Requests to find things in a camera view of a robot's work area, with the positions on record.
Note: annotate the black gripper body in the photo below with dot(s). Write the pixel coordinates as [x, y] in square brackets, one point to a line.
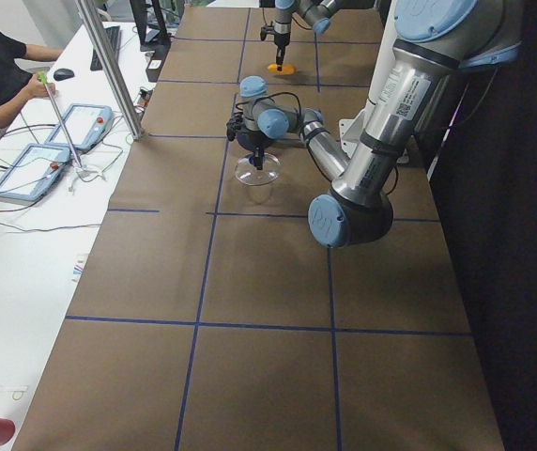
[254, 139]
[281, 38]

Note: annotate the glass pot lid purple knob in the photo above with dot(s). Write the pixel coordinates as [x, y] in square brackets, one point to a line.
[247, 173]

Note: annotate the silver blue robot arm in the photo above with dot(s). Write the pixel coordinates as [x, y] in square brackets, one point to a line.
[315, 14]
[434, 39]

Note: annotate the person's hand holding stick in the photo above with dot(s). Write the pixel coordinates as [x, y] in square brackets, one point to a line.
[37, 89]

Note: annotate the black monitor stand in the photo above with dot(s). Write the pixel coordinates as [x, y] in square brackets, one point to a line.
[150, 25]

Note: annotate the far teach pendant tablet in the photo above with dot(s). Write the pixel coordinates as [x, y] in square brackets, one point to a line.
[87, 124]

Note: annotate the teach pendant tablet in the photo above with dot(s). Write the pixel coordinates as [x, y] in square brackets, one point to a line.
[34, 172]
[87, 124]

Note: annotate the black computer mouse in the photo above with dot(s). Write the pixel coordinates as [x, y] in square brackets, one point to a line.
[63, 74]

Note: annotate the near teach pendant tablet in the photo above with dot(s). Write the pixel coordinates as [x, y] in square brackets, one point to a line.
[34, 172]

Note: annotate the dark pot purple handle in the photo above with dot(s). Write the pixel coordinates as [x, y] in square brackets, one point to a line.
[277, 143]

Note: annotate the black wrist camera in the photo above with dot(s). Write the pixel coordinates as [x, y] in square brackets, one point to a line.
[265, 31]
[234, 125]

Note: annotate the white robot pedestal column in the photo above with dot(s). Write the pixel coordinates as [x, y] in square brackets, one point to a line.
[350, 129]

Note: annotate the grey aluminium frame post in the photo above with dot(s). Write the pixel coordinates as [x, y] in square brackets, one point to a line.
[101, 44]

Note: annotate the metal stick green handle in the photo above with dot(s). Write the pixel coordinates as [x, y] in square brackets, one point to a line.
[77, 159]

